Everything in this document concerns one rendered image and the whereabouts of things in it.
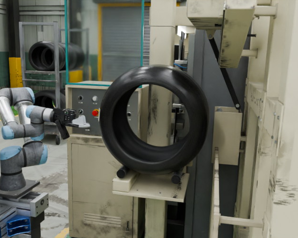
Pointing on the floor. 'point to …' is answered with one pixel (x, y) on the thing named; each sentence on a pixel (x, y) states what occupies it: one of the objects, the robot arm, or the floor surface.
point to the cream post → (160, 103)
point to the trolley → (51, 54)
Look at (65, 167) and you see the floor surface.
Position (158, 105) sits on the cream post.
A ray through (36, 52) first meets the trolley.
